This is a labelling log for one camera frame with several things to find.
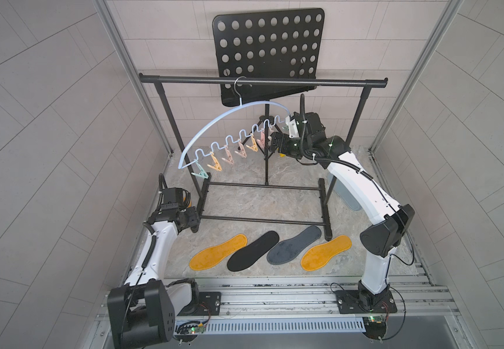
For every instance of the right circuit board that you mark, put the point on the right circuit board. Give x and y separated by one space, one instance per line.
375 327

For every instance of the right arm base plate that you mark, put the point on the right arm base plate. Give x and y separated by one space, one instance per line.
355 302

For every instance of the left circuit board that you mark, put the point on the left circuit board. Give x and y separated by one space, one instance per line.
187 332

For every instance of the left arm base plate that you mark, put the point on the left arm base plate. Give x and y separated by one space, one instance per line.
208 304

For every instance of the light blue clip hanger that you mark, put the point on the light blue clip hanger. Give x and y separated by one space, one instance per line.
241 133

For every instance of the yellow clothes peg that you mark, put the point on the yellow clothes peg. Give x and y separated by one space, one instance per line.
216 164

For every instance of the green clothes peg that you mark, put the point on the green clothes peg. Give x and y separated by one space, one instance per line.
201 172

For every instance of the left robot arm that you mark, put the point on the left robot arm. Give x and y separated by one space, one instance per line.
142 312

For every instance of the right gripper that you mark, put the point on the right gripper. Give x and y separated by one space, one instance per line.
285 147

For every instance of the circuit board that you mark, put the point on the circuit board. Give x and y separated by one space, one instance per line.
187 332
375 327

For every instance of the yellow insole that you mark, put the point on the yellow insole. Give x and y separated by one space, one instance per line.
212 256

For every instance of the grey dark-edged insole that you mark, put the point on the grey dark-edged insole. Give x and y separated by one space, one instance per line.
287 250

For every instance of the grey yellow-edged insole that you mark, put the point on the grey yellow-edged insole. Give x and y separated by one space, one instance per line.
320 255

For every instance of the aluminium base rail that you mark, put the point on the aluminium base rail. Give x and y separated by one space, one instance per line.
308 305

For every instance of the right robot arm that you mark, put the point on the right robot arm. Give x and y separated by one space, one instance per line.
306 139

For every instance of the white dotted insole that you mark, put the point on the white dotted insole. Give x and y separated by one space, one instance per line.
345 195

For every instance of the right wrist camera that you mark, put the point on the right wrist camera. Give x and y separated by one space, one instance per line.
296 125

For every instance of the white black insole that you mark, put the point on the white black insole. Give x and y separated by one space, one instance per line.
247 256

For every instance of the black music stand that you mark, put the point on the black music stand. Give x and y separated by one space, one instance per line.
281 44

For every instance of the black clothes rack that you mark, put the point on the black clothes rack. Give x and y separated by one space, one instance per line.
367 86

